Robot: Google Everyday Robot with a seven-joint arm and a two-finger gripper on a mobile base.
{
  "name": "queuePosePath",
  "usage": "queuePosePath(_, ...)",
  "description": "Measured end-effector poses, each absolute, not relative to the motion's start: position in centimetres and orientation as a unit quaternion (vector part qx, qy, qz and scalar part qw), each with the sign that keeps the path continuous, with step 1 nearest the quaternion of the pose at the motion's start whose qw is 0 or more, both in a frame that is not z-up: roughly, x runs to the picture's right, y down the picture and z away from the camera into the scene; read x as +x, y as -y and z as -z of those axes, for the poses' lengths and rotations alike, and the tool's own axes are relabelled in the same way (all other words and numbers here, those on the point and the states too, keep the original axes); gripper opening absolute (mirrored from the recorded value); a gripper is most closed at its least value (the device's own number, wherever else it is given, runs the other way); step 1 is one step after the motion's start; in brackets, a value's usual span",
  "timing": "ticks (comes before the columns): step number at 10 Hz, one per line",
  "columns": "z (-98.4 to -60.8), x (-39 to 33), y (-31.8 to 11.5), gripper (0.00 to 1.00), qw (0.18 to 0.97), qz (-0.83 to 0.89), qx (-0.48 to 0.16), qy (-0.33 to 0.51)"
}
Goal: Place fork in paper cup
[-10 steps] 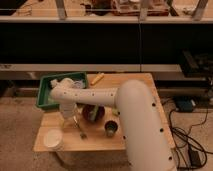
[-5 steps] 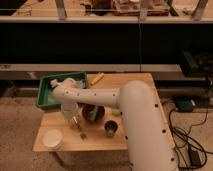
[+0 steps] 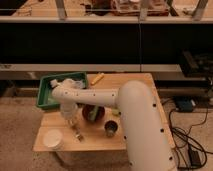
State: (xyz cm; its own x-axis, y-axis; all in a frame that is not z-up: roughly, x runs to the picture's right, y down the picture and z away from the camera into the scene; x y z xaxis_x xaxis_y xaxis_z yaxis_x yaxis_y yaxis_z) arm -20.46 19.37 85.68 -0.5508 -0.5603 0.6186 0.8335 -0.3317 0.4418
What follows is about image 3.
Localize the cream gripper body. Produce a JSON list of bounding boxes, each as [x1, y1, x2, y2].
[[60, 103, 78, 127]]

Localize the light green plastic cup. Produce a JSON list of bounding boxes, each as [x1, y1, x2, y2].
[[111, 108, 121, 116]]

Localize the small metal cup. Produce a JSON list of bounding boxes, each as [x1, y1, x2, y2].
[[104, 120, 118, 137]]

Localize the black cables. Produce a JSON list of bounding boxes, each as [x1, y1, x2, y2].
[[161, 98, 213, 171]]

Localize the white paper cup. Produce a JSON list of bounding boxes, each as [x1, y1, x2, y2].
[[43, 129, 63, 150]]

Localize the wooden table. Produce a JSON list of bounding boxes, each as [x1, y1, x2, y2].
[[34, 73, 175, 152]]

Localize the black power adapter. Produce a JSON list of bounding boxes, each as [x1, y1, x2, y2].
[[188, 149, 201, 167]]

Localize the green plastic tray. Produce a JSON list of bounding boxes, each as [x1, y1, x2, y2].
[[37, 72, 88, 110]]

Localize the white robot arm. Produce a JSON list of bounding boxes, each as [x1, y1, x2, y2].
[[50, 79, 177, 171]]

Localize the dark brown bowl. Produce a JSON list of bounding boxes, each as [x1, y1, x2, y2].
[[82, 105, 105, 123]]

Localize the grey cloth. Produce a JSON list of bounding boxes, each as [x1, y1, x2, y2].
[[77, 81, 86, 89]]

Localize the green vegetable stick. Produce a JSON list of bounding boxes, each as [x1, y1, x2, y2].
[[90, 106, 99, 121]]

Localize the yellow toy banana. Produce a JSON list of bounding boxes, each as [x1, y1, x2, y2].
[[91, 73, 104, 85]]

